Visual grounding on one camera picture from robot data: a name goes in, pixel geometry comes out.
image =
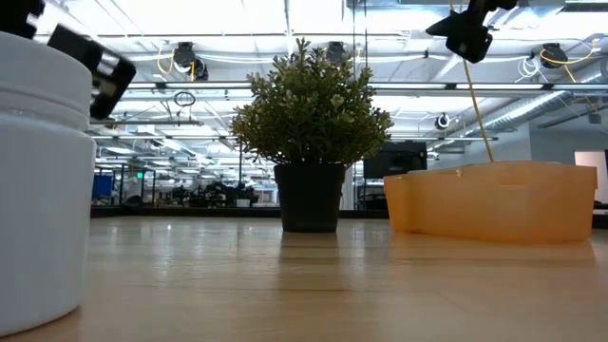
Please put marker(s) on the black monitor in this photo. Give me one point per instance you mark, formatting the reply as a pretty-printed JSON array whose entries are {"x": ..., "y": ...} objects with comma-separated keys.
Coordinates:
[{"x": 395, "y": 160}]

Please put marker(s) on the green plant in black pot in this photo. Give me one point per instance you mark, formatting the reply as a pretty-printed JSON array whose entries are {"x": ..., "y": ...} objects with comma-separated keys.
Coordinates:
[{"x": 309, "y": 119}]

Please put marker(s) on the translucent orange basket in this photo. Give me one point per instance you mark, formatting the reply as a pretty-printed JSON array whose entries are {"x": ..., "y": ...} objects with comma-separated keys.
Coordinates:
[{"x": 489, "y": 204}]

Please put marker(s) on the black table edge rail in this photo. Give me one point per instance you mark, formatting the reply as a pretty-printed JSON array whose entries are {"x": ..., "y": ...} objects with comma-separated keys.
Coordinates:
[{"x": 190, "y": 212}]

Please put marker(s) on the thin yellow stick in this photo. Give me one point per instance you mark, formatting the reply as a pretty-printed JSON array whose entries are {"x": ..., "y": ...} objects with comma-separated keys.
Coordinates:
[{"x": 480, "y": 114}]

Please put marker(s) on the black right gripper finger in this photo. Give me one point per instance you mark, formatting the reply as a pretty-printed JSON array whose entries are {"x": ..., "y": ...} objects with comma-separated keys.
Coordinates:
[{"x": 470, "y": 40}]

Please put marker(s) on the blue partition panel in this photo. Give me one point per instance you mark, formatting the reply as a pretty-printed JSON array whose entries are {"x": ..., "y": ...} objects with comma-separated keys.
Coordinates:
[{"x": 102, "y": 186}]

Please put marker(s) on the silver ventilation duct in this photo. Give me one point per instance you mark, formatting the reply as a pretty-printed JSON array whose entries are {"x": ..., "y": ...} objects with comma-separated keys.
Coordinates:
[{"x": 522, "y": 111}]

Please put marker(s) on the long fluorescent light strip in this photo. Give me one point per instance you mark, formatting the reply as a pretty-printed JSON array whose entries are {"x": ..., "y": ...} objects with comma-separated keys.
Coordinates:
[{"x": 522, "y": 86}]

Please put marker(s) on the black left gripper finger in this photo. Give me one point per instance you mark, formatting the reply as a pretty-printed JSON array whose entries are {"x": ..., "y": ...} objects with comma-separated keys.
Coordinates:
[
  {"x": 107, "y": 76},
  {"x": 19, "y": 16}
]

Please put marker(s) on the white pill bottle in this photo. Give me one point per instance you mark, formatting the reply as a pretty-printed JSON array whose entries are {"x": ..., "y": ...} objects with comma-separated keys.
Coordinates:
[{"x": 43, "y": 199}]

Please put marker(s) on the small white plant pot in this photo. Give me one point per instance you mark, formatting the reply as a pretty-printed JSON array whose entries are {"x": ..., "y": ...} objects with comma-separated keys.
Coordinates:
[{"x": 243, "y": 203}]

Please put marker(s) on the white board panel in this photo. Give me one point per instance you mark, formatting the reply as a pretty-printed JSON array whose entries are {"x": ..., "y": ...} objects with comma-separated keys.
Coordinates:
[{"x": 591, "y": 176}]

